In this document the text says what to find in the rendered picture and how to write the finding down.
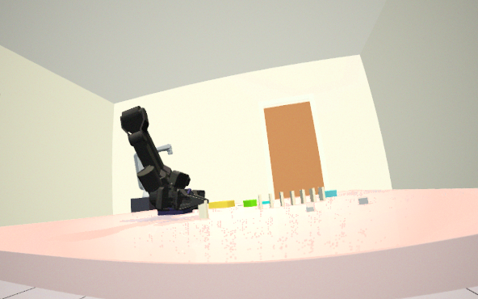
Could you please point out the lime green block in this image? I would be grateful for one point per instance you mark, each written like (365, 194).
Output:
(250, 203)

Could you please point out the yellow rectangular block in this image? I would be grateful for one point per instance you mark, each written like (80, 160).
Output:
(221, 204)

